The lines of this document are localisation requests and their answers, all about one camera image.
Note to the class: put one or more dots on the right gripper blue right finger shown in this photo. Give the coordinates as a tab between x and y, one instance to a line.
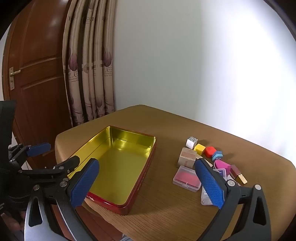
212	182

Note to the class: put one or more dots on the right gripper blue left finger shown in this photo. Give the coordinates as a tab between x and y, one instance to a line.
82	181

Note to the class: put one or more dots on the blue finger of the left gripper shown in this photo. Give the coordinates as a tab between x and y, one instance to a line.
68	165
38	149

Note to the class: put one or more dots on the clear box white label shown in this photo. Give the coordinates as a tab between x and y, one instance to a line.
205	200

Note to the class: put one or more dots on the clear case red insert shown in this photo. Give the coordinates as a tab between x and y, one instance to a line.
187	179

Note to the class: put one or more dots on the yellow wooden cube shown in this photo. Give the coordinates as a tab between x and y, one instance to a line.
199	149

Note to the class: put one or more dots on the clear purple small case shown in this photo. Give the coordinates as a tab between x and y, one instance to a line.
222	172

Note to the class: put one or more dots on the silver metal clip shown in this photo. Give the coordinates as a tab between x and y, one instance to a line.
231	179

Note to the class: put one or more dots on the magenta wedge block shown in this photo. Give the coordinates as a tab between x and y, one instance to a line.
218	164

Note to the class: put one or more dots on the blue washi tape roll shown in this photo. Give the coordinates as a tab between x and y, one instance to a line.
217	155

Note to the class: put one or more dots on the silver rectangular case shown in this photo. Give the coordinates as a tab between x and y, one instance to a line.
200	157

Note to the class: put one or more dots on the red rounded cube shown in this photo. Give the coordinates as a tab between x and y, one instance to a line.
209	151

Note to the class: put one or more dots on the beige cardboard box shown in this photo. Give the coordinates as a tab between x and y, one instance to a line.
187	158

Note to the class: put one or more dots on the white zigzag pattern cube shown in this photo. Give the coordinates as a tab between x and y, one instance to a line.
191	142

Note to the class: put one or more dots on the red gold tin box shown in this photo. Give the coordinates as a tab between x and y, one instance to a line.
124	158

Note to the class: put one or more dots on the brown wooden door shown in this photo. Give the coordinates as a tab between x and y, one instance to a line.
34	46

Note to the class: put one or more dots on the beige patterned curtain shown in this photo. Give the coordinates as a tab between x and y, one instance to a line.
87	56

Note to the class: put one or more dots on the brass door handle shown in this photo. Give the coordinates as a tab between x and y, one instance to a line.
12	73

